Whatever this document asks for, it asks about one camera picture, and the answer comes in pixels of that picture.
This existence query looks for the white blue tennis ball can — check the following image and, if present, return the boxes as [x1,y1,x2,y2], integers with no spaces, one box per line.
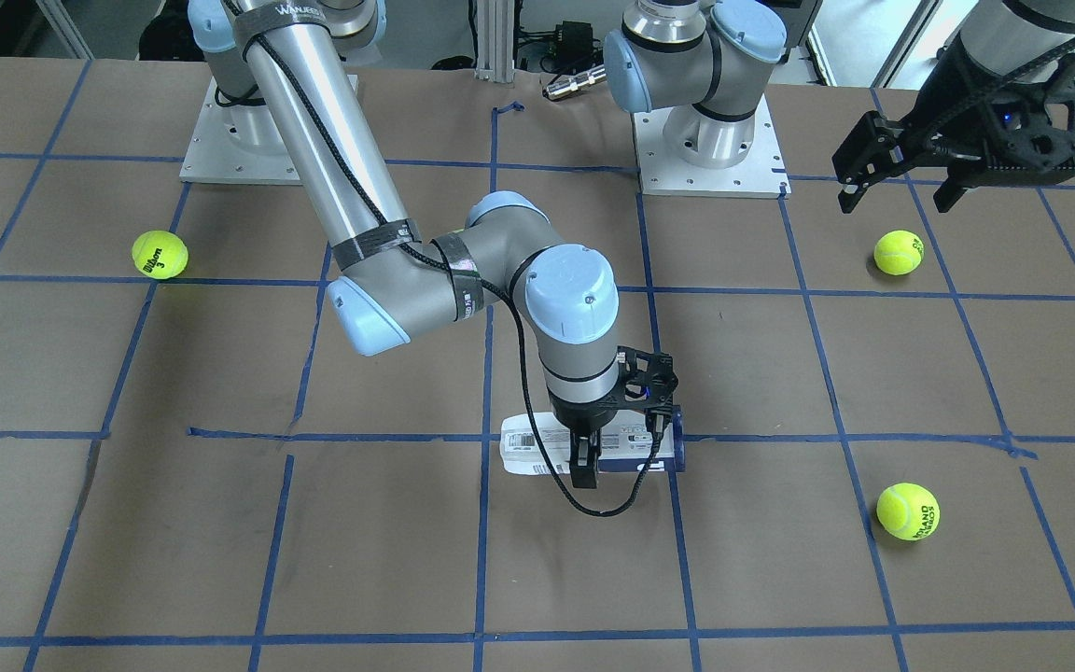
[499,405,686,475]

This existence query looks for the aluminium frame post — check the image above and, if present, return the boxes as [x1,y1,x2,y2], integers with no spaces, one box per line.
[472,0,516,86]

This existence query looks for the tennis ball with Wilson print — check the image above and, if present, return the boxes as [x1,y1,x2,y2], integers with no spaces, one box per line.
[131,231,190,280]

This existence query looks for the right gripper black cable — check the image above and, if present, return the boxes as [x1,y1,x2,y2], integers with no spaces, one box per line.
[239,0,674,517]

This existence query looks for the front tennis ball Roland Garros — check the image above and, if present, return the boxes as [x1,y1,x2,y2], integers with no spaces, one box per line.
[875,483,942,541]

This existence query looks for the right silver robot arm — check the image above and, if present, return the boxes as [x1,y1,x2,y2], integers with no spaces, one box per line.
[188,1,677,492]

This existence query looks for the tennis ball near left gripper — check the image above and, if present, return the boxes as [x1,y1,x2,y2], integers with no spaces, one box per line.
[872,230,925,276]

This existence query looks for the silver metal cylinder connector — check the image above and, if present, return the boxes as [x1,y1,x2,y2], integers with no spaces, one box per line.
[542,65,607,102]

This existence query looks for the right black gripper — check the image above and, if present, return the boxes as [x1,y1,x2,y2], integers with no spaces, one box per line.
[551,347,678,489]

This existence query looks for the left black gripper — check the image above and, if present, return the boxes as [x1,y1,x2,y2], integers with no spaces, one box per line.
[831,47,1075,214]

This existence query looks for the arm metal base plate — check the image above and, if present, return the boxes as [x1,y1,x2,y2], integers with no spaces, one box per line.
[180,71,349,186]
[632,98,790,199]

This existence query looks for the black power adapter box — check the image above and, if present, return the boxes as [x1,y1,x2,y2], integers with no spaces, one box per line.
[553,22,594,67]

